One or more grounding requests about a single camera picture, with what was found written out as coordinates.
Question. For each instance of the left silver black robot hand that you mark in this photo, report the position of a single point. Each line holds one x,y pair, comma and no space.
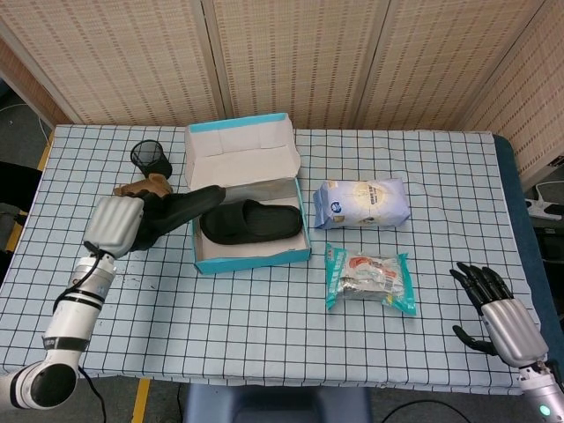
112,224

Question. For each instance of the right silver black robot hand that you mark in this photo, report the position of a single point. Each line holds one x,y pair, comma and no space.
513,330

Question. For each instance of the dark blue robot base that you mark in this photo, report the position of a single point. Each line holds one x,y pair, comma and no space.
273,405

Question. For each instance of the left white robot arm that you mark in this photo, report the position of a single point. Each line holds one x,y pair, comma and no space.
70,317

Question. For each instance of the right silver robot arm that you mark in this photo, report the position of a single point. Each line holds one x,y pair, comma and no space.
542,392

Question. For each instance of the teal cardboard shoe box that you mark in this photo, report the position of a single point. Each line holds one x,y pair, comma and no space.
238,150

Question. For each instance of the black mesh pen holder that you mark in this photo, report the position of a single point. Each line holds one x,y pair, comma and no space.
154,163

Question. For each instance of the dark chair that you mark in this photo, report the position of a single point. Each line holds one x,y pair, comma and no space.
13,180

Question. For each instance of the dark blue table padding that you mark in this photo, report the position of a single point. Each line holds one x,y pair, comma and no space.
520,220

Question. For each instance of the teal clear snack bag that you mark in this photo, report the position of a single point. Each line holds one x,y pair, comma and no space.
370,282

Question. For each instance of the beige woven folding screen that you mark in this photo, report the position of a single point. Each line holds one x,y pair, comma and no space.
132,66

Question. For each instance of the blue checkered tablecloth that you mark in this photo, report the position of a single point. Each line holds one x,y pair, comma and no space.
264,343

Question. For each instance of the light blue tissue pack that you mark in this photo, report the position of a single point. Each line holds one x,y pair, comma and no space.
361,202

